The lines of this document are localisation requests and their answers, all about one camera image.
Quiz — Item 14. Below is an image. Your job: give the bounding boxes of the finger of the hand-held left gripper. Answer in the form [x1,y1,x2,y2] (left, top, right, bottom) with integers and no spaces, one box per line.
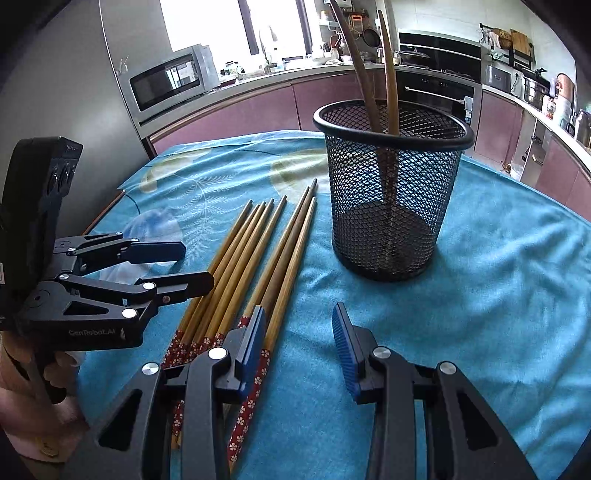
[54,233,186,274]
[41,271,215,324]

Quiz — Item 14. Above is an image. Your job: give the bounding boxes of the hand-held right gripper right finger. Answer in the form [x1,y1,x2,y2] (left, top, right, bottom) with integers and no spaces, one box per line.
[331,302,539,480]

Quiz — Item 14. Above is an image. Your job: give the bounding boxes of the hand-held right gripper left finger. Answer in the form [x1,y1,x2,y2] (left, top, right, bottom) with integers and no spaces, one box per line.
[62,305,269,480]

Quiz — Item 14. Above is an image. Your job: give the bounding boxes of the bunch of wooden chopsticks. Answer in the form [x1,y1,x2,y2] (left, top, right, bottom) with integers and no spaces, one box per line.
[161,179,319,476]

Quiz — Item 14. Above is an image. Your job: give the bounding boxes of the black mesh basket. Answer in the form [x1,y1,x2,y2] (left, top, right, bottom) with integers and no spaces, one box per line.
[313,99,475,282]

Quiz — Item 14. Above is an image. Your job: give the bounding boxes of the light wooden chopstick floral end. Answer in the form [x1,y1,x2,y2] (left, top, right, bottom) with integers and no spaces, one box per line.
[376,10,403,259]

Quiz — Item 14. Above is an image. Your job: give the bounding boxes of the person's left forearm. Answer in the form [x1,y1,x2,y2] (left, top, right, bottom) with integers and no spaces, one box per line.
[0,411,90,472]

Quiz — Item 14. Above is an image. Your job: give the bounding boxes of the person's left hand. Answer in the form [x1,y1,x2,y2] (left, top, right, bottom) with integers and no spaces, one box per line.
[0,335,86,432]

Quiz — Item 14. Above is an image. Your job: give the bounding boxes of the wooden table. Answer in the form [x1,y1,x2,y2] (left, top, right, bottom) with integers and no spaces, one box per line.
[83,188,126,236]

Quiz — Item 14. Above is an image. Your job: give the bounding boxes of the grey refrigerator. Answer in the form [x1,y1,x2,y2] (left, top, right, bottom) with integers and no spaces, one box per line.
[32,0,151,232]

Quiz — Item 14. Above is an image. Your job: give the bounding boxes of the blue printed tablecloth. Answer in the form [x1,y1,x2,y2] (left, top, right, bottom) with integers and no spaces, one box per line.
[85,129,591,480]

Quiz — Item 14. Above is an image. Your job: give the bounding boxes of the large silver microwave oven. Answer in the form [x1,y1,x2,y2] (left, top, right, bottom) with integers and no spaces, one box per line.
[117,44,221,127]

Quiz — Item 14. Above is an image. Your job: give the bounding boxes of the purple base cabinets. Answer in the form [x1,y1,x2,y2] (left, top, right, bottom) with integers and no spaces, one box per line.
[475,90,591,208]
[148,76,402,155]

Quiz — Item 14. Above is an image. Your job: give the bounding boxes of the white kitchen countertop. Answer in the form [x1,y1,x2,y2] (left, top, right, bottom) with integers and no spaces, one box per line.
[217,58,402,84]

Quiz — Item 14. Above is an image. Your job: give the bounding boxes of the kitchen window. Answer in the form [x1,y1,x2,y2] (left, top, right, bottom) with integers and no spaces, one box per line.
[159,0,324,58]

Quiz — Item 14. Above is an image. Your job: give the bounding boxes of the white jug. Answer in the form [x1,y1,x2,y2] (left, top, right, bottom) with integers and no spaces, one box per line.
[259,25,283,72]

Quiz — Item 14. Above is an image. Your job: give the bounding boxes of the black built-in oven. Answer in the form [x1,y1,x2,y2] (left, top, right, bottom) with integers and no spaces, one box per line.
[398,30,483,139]

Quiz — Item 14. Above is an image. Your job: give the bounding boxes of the small silver microwave oven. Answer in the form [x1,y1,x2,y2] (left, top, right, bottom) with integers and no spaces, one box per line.
[484,65,514,93]

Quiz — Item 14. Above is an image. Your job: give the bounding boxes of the steel pot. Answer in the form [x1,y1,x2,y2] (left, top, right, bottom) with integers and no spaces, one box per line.
[523,76,546,109]

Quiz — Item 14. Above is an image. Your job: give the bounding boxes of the pink kitchen appliance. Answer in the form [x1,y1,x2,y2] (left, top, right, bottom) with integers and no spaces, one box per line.
[555,73,576,127]

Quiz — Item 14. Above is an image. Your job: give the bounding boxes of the wooden cutting board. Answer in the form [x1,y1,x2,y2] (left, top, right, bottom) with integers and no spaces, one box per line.
[510,29,532,61]

